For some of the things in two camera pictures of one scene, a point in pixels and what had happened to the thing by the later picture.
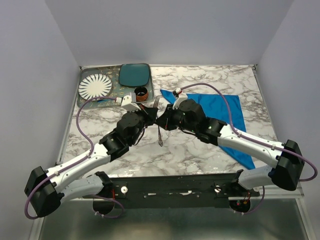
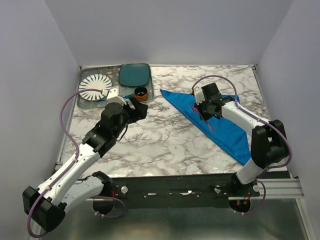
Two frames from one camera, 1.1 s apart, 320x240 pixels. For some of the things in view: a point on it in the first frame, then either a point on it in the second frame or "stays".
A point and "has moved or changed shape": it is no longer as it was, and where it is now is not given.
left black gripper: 152,113 -> 140,110
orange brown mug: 141,93 stays
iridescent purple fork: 156,104 has moved or changed shape
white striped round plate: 95,85 stays
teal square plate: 134,74 stays
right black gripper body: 177,119 -> 204,111
